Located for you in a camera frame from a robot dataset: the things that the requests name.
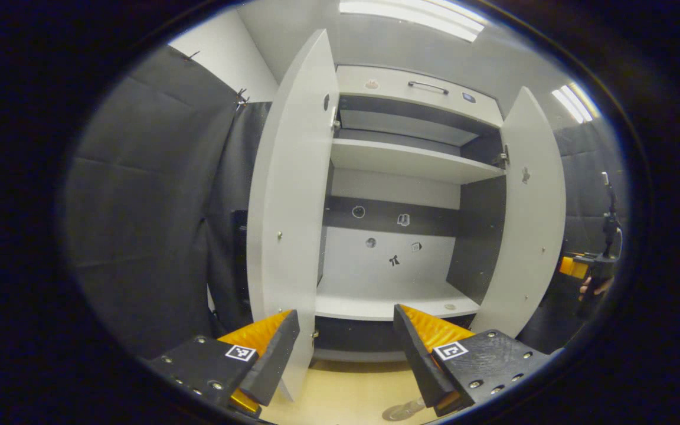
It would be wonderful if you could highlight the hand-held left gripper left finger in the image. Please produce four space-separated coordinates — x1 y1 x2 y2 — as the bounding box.
147 309 301 419

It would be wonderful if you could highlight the metal drawer handle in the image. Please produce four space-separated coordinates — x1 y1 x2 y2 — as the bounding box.
407 81 450 95

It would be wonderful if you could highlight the black backdrop cloth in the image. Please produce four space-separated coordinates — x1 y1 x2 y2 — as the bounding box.
63 46 273 361
517 115 633 355

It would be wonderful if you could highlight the white cabinet shelf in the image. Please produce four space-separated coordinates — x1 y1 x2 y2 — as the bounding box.
315 277 481 321
330 138 506 185

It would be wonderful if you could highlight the white cabinet door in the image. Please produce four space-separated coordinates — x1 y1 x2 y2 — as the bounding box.
470 87 567 338
247 30 341 402

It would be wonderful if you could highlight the white cabinet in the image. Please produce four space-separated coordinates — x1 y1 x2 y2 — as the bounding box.
313 65 509 362

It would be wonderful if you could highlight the large ceiling light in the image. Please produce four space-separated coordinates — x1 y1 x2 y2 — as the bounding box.
339 0 488 43

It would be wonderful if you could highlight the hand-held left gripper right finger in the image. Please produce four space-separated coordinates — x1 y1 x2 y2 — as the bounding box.
393 304 565 418

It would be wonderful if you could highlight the rectangular ceiling light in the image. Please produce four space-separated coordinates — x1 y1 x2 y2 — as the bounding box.
551 83 601 123

